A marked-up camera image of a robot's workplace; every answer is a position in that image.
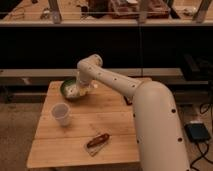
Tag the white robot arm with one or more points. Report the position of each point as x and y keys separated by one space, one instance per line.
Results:
x=159 y=135

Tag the green ceramic bowl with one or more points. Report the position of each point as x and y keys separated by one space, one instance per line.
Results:
x=67 y=83

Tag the dark brown chocolate bar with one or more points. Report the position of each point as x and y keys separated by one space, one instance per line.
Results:
x=128 y=102

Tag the wooden folding table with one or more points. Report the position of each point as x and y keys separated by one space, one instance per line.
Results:
x=102 y=111

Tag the translucent plastic cup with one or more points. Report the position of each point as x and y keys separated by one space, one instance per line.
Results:
x=60 y=112

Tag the brown snack on wrapper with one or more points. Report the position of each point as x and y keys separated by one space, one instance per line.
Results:
x=94 y=145

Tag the black power box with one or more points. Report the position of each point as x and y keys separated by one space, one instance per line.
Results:
x=197 y=132

